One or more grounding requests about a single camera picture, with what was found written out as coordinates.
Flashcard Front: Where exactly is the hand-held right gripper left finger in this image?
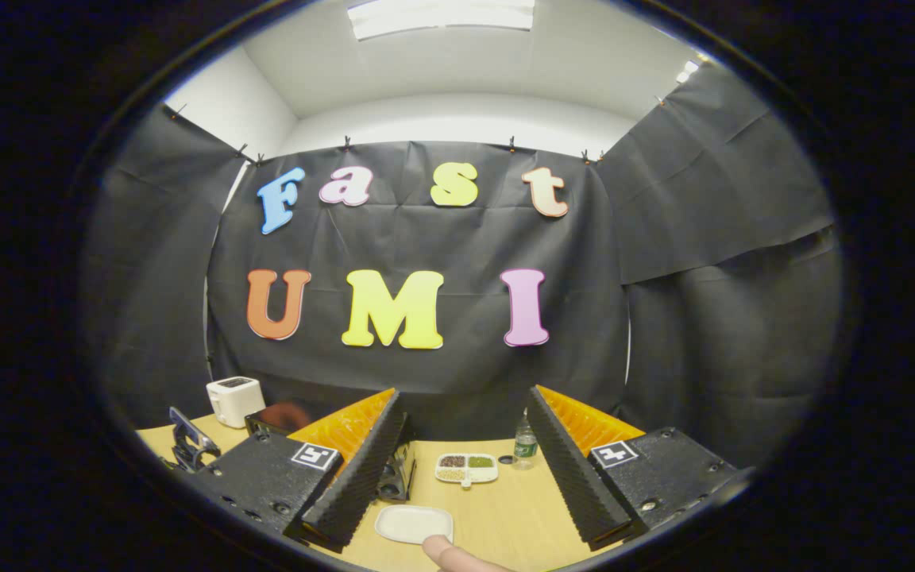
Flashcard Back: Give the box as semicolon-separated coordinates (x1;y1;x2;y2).
187;388;409;555

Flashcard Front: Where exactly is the white toaster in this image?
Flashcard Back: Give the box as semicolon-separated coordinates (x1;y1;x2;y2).
206;377;266;429

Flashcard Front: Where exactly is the clear plastic water bottle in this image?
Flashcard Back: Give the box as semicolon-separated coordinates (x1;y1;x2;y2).
513;409;539;471

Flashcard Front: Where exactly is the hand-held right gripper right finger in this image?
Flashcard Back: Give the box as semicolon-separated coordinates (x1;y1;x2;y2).
527;385;754;551

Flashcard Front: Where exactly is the black electric oven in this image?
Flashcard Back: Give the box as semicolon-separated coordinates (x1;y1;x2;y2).
245;401;419;503

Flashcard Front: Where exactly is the black backdrop cloth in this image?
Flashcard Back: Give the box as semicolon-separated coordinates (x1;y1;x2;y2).
80;64;844;470

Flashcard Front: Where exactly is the white divided dish with beans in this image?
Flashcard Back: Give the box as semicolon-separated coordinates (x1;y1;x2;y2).
434;453;500;488

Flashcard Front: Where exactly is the large ceiling light panel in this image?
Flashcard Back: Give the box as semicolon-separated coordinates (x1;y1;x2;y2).
346;0;536;41

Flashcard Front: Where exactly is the white square plate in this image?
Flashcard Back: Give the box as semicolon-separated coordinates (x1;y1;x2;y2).
374;505;455;546

